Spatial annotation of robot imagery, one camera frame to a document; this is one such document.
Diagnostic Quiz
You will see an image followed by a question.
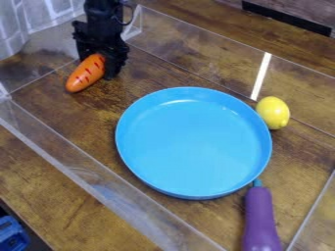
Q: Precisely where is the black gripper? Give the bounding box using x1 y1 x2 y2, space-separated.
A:
72 0 130 80

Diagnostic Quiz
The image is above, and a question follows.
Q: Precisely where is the orange toy carrot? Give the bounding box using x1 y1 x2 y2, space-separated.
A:
66 54 104 93

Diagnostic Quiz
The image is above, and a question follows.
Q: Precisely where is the white gridded curtain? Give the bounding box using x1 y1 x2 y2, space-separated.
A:
0 0 86 61

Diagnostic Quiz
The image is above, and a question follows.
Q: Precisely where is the blue round plate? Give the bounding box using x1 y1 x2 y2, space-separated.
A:
115 87 273 200

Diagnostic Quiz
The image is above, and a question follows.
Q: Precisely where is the yellow toy lemon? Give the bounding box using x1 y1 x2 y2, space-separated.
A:
255 96 291 129

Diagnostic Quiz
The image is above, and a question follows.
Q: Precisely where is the dark baseboard strip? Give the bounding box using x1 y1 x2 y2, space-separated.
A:
242 0 333 37

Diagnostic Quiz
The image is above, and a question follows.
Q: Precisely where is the blue object at corner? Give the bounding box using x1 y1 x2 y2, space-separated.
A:
0 216 31 251

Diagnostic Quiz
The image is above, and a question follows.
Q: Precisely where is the purple toy eggplant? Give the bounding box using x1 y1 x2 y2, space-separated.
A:
242 178 283 251

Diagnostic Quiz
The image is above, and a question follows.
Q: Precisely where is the black cable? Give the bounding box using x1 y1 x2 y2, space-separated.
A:
114 0 136 26

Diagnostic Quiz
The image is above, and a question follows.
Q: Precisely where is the clear acrylic enclosure wall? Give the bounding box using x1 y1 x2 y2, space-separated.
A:
0 0 335 251

